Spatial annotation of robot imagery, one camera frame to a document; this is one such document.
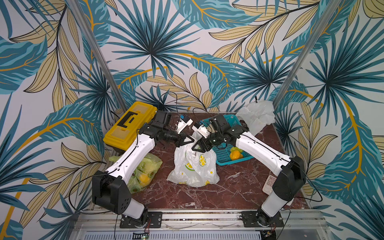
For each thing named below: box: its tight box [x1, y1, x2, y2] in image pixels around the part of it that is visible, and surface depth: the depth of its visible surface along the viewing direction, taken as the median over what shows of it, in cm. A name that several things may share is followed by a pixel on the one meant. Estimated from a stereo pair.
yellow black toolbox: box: [103, 101, 158, 154], surface depth 93 cm
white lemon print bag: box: [166, 131, 220, 188], surface depth 75 cm
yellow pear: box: [139, 174, 151, 186], surface depth 81 cm
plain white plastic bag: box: [235, 100, 276, 136], surface depth 105 cm
